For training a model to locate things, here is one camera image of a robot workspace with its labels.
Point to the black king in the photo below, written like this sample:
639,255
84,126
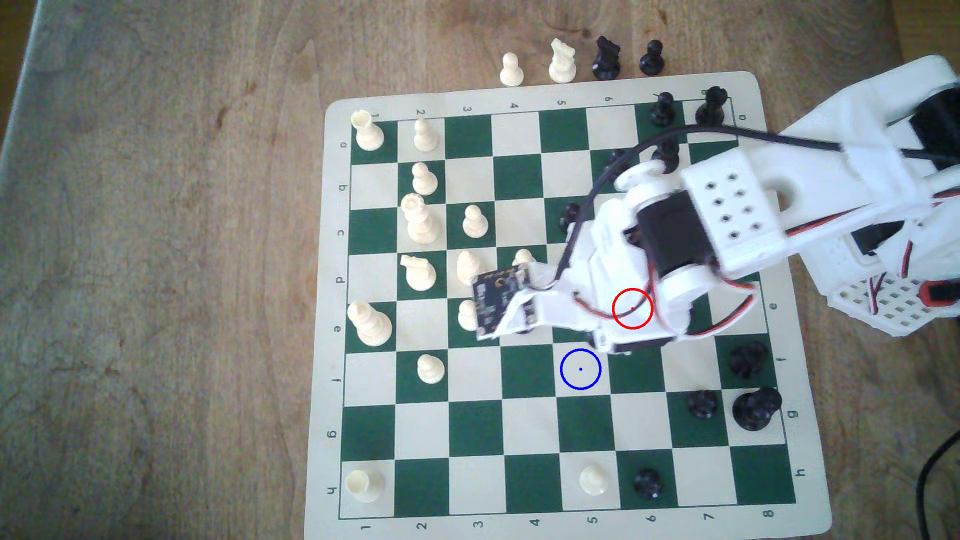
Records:
755,409

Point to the black rook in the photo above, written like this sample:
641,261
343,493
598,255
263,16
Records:
711,106

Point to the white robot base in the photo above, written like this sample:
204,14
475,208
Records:
836,262

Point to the white perforated base plate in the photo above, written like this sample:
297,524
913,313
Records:
892,304

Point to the white rook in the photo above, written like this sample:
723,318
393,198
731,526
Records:
368,132
364,485

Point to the red and black clamp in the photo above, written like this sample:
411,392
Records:
941,292

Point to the white bishop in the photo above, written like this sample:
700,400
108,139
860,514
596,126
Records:
466,264

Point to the green and cream chessboard mat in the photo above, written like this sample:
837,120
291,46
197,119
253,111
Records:
487,435

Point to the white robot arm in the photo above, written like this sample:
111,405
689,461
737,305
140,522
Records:
810,176

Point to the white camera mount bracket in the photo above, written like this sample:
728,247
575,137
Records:
551,309

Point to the white pawn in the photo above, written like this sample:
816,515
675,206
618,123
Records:
511,70
593,480
424,180
466,315
524,257
430,369
475,223
425,136

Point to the black camera circuit board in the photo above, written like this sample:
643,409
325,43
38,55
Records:
499,300

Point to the white queen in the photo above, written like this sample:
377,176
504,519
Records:
420,221

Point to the black bishop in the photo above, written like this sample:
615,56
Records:
748,360
667,154

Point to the white knight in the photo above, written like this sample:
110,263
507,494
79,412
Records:
562,63
418,274

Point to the black pawn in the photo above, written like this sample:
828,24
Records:
703,404
616,156
570,217
652,60
662,111
648,484

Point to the black knight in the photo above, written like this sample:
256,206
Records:
606,60

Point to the white king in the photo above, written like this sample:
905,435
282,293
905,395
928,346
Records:
370,325

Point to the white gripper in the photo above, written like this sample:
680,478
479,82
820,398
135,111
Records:
642,346

